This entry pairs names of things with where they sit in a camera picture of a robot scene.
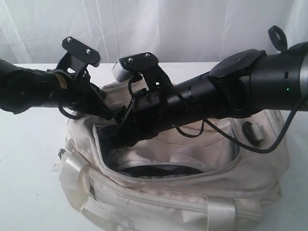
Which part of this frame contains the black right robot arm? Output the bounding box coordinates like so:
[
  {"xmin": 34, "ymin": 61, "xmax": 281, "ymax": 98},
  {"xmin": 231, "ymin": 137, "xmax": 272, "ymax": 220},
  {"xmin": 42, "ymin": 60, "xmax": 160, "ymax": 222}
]
[{"xmin": 96, "ymin": 42, "xmax": 308, "ymax": 154}]

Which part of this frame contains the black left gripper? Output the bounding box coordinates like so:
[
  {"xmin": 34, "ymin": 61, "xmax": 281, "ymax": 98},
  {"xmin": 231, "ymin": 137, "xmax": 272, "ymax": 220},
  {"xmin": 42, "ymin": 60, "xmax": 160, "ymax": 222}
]
[{"xmin": 45, "ymin": 69, "xmax": 116, "ymax": 119}]

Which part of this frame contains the black cable coil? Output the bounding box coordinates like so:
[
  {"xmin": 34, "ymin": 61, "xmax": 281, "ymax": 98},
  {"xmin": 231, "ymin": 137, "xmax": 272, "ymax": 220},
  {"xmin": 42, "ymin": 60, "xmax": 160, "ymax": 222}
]
[{"xmin": 268, "ymin": 25, "xmax": 288, "ymax": 52}]

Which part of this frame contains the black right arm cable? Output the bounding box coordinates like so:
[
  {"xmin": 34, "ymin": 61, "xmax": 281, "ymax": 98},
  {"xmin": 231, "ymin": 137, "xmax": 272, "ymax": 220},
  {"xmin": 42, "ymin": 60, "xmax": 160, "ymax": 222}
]
[{"xmin": 127, "ymin": 79, "xmax": 308, "ymax": 154}]

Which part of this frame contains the white fabric duffel bag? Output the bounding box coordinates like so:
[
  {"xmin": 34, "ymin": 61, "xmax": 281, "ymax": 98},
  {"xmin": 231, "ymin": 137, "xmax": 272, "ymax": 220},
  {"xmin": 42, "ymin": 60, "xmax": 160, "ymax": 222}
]
[{"xmin": 50, "ymin": 81, "xmax": 287, "ymax": 231}]

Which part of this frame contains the white backdrop curtain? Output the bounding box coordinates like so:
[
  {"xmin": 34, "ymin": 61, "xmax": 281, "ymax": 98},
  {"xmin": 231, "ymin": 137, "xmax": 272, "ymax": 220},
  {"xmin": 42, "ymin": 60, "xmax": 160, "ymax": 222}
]
[{"xmin": 0, "ymin": 0, "xmax": 308, "ymax": 64}]

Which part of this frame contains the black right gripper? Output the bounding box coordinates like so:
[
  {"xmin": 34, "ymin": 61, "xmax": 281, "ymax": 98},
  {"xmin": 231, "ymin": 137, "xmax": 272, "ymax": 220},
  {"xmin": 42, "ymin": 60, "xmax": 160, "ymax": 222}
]
[{"xmin": 97, "ymin": 91, "xmax": 175, "ymax": 151}]

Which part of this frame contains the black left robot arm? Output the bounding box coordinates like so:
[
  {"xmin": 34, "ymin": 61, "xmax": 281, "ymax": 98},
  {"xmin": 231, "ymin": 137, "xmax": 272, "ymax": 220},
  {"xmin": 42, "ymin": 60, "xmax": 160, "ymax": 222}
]
[{"xmin": 0, "ymin": 58, "xmax": 116, "ymax": 120}]

